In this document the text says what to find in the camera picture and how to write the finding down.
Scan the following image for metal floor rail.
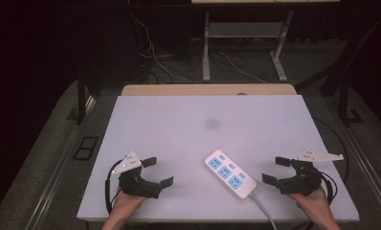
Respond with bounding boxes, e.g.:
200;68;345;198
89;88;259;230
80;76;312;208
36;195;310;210
25;95;98;230
337;121;381;219

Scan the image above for person's right hand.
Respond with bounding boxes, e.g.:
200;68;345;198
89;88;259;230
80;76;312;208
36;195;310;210
288;186;332;216

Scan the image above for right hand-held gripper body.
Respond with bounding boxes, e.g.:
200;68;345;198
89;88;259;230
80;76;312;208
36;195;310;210
276;147;345;196

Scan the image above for white metal desk frame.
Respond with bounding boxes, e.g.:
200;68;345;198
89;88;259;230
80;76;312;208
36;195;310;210
202;10;289;83

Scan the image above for black metal stand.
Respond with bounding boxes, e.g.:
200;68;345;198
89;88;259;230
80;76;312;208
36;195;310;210
319;12;381;127
66;61;99;126

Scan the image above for person's left hand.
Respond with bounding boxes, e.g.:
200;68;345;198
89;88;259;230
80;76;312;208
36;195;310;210
109;187;149;215

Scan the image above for white foam board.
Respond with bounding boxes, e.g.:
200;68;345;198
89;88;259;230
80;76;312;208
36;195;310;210
77;94;361;223

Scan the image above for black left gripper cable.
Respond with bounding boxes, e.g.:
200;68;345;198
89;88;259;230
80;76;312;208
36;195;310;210
103;158;123;216

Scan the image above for white power strip cable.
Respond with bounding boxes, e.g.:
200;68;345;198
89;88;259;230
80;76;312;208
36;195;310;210
249;190;278;230

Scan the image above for white power strip blue sockets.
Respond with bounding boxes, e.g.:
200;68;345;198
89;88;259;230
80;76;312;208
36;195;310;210
204;149;258;200

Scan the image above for white floor cable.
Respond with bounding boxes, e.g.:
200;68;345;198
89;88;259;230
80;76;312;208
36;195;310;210
216;51;267;84
128;11;193;85

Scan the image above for black floor cable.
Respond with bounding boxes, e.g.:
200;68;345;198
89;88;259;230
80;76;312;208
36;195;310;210
312;116;350;186

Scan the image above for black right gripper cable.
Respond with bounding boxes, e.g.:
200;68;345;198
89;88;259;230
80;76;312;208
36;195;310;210
319;172;339;206

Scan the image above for wooden table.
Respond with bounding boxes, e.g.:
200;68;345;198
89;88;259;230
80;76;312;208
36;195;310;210
121;83;298;97

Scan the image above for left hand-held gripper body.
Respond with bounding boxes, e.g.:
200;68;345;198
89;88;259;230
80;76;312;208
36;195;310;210
111;150;163;199

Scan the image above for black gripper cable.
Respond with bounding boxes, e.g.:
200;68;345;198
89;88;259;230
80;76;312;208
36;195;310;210
103;158;123;216
319;172;339;206

